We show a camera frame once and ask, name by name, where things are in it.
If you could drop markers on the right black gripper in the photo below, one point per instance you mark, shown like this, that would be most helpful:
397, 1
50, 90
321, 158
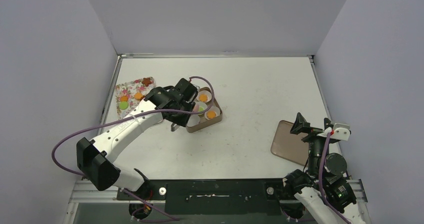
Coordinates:
313, 137

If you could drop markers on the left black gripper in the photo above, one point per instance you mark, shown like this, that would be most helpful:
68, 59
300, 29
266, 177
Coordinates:
180, 121

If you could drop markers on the brown box lid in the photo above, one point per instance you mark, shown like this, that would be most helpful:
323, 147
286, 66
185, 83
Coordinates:
289, 146

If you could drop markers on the orange flower cookie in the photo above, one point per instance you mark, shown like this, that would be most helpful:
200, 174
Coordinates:
211, 115

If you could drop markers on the orange round cookie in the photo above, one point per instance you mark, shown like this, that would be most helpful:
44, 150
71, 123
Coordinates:
203, 98

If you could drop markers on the pink cat paw tongs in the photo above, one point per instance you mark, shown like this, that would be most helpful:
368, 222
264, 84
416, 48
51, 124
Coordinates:
174, 127

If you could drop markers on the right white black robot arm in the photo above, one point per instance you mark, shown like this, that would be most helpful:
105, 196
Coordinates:
322, 189

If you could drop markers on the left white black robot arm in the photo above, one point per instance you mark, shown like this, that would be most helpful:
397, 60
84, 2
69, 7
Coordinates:
96, 157

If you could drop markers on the white paper cup front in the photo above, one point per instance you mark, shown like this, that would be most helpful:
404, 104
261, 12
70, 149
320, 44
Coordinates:
193, 120

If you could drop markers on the white paper cup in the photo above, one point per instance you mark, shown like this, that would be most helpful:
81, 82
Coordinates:
216, 109
193, 120
205, 92
201, 104

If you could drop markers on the white paper cup centre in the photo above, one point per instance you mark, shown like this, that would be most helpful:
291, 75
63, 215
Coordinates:
201, 104

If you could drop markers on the white paper cup back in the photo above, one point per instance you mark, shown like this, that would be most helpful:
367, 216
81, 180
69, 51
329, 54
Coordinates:
205, 92

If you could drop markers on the brown square cookie box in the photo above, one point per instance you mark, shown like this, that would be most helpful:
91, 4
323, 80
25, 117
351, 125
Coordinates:
204, 122

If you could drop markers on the white paper cup right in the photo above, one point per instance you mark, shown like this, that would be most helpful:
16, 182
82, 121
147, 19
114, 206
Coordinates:
216, 109

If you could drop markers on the orange flower cookie tray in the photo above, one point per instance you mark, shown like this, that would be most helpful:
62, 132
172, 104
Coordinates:
138, 96

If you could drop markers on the brown star cookie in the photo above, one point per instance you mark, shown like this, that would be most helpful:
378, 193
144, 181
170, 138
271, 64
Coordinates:
146, 81

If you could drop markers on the floral cookie tray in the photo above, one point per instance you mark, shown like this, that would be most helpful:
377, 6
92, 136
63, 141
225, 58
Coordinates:
129, 89

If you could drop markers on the orange cookie far left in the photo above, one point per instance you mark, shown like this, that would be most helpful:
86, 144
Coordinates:
124, 99

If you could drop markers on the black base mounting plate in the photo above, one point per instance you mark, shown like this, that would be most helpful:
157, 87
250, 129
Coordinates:
223, 197

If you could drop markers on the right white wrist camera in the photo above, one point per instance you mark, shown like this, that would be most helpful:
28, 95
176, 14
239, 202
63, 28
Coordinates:
338, 131

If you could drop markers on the aluminium frame rail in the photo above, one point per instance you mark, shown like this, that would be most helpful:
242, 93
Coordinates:
86, 192

